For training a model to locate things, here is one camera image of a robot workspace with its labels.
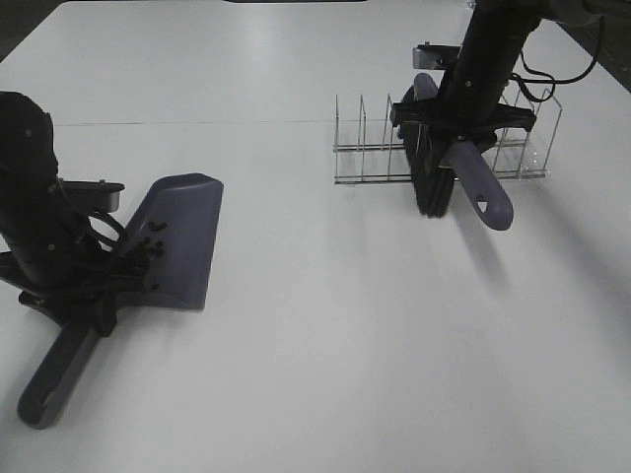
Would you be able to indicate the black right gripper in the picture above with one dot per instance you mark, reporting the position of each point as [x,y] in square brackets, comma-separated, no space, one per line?
[471,91]

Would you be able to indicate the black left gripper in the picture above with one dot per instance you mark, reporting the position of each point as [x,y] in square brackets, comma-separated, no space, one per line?
[63,261]

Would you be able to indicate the purple brush black bristles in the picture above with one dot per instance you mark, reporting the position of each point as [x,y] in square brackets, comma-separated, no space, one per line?
[437,162]

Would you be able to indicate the pile of coffee beans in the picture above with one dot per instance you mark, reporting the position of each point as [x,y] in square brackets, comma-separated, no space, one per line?
[148,251]

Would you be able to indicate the purple plastic dustpan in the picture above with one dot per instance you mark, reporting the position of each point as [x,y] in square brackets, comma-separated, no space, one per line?
[183,212]

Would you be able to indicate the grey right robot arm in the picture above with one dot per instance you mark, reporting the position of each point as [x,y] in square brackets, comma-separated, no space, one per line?
[525,17]

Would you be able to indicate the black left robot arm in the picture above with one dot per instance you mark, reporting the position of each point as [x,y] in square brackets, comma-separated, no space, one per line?
[29,167]

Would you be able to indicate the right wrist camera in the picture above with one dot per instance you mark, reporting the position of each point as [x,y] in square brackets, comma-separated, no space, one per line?
[429,56]

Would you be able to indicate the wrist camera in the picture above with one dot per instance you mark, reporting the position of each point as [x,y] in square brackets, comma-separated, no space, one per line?
[90,195]
[429,56]

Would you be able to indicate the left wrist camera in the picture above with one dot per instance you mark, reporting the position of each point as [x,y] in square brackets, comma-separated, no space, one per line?
[90,195]

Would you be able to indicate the metal wire rack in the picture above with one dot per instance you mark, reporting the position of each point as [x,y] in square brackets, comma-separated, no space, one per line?
[370,150]

